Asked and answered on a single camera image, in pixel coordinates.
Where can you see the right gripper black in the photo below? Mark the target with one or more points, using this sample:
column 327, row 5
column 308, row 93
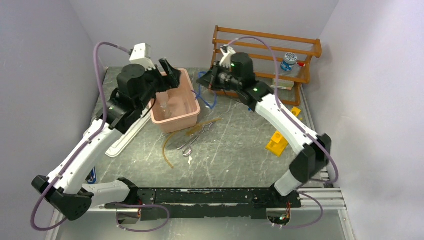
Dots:
column 216, row 69

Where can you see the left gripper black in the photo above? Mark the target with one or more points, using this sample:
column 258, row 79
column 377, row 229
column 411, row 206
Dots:
column 167, row 82

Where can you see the blue safety glasses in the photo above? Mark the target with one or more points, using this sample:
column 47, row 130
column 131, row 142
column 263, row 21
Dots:
column 210, row 101

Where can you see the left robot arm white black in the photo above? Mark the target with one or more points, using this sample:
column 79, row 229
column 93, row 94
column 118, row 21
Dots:
column 65, row 187

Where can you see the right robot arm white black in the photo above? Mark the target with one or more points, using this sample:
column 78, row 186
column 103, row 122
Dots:
column 235, row 72

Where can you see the pink plastic bin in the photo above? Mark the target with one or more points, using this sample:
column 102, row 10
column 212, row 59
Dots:
column 177, row 109

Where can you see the amber rubber tubing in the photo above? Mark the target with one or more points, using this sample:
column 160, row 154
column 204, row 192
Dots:
column 175, row 138

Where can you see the white bin lid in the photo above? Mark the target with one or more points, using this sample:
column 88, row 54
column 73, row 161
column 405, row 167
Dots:
column 118, row 147

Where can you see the wooden shelf rack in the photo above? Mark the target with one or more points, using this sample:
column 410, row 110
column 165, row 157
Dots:
column 305, row 48

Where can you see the blue white jar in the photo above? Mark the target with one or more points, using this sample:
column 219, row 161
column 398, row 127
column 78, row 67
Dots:
column 289, row 60

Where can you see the yellow test tube rack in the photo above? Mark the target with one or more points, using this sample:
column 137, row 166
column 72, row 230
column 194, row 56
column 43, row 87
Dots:
column 277, row 144

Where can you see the blue tool at table edge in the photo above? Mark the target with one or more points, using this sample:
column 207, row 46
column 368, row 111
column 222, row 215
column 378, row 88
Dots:
column 92, row 177

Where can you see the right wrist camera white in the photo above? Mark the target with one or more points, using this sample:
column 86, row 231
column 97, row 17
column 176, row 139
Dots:
column 227, row 52

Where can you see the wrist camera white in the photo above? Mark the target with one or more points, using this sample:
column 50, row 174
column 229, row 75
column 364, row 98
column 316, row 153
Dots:
column 227, row 52
column 141, row 55

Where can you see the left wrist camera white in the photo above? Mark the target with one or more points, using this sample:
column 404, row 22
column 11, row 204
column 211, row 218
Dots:
column 141, row 55

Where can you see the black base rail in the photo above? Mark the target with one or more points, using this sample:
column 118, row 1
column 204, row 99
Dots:
column 195, row 203

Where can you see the aluminium frame rail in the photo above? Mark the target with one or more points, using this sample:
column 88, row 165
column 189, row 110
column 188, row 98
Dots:
column 322, row 216

